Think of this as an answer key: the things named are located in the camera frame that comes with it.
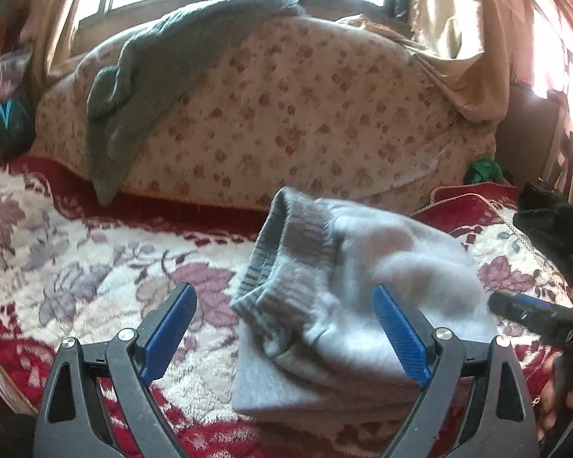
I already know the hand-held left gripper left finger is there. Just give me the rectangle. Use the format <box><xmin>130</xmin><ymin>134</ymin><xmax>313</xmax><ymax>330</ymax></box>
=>
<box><xmin>33</xmin><ymin>282</ymin><xmax>199</xmax><ymax>458</ymax></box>

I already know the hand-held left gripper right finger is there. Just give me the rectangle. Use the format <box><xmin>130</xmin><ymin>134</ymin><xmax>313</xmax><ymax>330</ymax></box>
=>
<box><xmin>372</xmin><ymin>285</ymin><xmax>540</xmax><ymax>458</ymax></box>

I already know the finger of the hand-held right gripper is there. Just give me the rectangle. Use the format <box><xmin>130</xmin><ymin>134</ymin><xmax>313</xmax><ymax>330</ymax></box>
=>
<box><xmin>487</xmin><ymin>291</ymin><xmax>557</xmax><ymax>339</ymax></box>

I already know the light grey sweater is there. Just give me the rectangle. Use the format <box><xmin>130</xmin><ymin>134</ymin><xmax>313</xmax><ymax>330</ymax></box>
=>
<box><xmin>228</xmin><ymin>186</ymin><xmax>500</xmax><ymax>432</ymax></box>

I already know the person's right hand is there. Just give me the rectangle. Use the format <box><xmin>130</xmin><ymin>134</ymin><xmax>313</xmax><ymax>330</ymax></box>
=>
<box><xmin>536</xmin><ymin>352</ymin><xmax>573</xmax><ymax>442</ymax></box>

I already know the black cloth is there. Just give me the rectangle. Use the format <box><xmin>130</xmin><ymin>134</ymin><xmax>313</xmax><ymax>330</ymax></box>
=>
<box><xmin>512</xmin><ymin>182</ymin><xmax>573</xmax><ymax>284</ymax></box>

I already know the red floral blanket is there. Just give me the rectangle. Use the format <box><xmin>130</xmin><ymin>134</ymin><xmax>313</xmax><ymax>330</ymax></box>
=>
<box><xmin>0</xmin><ymin>155</ymin><xmax>573</xmax><ymax>458</ymax></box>

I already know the green cloth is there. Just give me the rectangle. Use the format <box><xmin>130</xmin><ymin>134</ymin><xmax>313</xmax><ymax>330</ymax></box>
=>
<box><xmin>464</xmin><ymin>156</ymin><xmax>506</xmax><ymax>187</ymax></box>

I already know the beige flower-print quilt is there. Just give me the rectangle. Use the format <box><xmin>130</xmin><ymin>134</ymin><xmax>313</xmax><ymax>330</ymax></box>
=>
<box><xmin>33</xmin><ymin>14</ymin><xmax>500</xmax><ymax>211</ymax></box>

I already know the grey-green blanket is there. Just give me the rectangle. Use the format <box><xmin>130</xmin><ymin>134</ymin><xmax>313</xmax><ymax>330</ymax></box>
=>
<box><xmin>85</xmin><ymin>0</ymin><xmax>303</xmax><ymax>206</ymax></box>

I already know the dark blue bag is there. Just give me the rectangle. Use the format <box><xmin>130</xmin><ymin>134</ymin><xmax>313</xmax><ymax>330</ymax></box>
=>
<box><xmin>0</xmin><ymin>98</ymin><xmax>35</xmax><ymax>156</ymax></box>

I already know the beige curtain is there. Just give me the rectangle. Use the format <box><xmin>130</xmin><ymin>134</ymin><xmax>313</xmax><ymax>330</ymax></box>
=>
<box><xmin>19</xmin><ymin>0</ymin><xmax>96</xmax><ymax>87</ymax></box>
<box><xmin>337</xmin><ymin>0</ymin><xmax>531</xmax><ymax>125</ymax></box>

